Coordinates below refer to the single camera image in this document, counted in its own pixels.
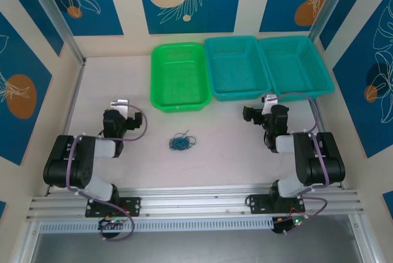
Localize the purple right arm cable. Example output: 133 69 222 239
266 92 331 236

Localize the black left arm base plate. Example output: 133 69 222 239
85 197 142 218

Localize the grey slotted cable duct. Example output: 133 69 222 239
39 216 274 234

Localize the green plastic basket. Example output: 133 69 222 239
149 42 213 114

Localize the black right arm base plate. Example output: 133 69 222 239
247 194 306 214

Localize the teal plastic basket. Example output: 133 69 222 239
204 35 273 103
259 35 335 103

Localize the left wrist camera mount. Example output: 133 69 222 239
109 99 130 120

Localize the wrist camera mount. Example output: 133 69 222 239
261 93 279 116
109 99 130 120

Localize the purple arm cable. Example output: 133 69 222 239
266 92 331 236
66 101 150 241

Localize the aluminium frame post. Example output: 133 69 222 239
23 0 87 67
308 0 351 42

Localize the aluminium mounting rail beam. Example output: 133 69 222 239
26 184 365 222

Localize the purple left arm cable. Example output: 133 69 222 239
66 101 150 241

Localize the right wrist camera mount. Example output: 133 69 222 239
261 93 279 116

